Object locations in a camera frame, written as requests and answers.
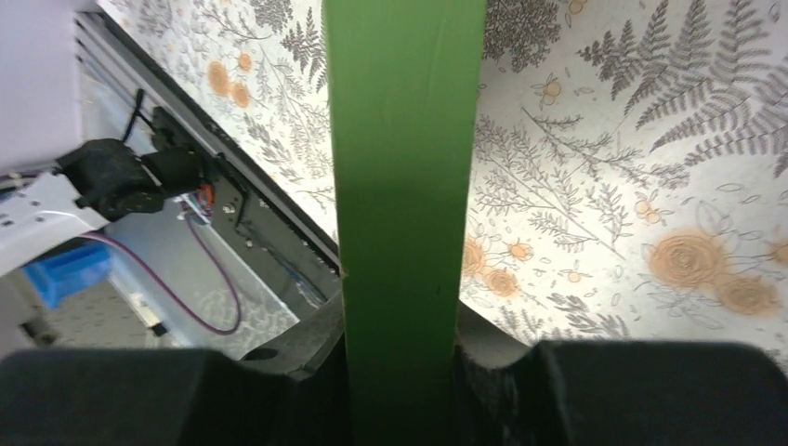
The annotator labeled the floral tablecloth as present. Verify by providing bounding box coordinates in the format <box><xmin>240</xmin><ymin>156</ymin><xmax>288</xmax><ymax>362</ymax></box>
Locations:
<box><xmin>101</xmin><ymin>1</ymin><xmax>787</xmax><ymax>366</ymax></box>

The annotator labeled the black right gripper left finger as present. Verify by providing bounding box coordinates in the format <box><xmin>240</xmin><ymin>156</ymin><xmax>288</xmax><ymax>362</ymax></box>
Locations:
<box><xmin>1</xmin><ymin>298</ymin><xmax>348</xmax><ymax>445</ymax></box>

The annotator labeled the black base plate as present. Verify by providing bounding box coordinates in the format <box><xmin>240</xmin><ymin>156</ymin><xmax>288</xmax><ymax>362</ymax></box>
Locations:
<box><xmin>151</xmin><ymin>107</ymin><xmax>341</xmax><ymax>315</ymax></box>

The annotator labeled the green wooden picture frame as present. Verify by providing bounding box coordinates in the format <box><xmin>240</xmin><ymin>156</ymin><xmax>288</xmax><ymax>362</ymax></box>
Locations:
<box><xmin>323</xmin><ymin>0</ymin><xmax>486</xmax><ymax>445</ymax></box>

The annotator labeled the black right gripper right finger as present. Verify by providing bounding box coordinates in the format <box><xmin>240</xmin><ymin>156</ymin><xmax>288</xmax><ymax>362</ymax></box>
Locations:
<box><xmin>454</xmin><ymin>307</ymin><xmax>787</xmax><ymax>445</ymax></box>

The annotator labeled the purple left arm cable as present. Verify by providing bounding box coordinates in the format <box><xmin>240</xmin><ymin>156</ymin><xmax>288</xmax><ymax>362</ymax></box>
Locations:
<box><xmin>76</xmin><ymin>212</ymin><xmax>243</xmax><ymax>336</ymax></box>

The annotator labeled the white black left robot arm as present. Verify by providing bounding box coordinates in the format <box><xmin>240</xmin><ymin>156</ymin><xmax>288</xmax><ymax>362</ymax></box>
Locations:
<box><xmin>1</xmin><ymin>138</ymin><xmax>203</xmax><ymax>274</ymax></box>

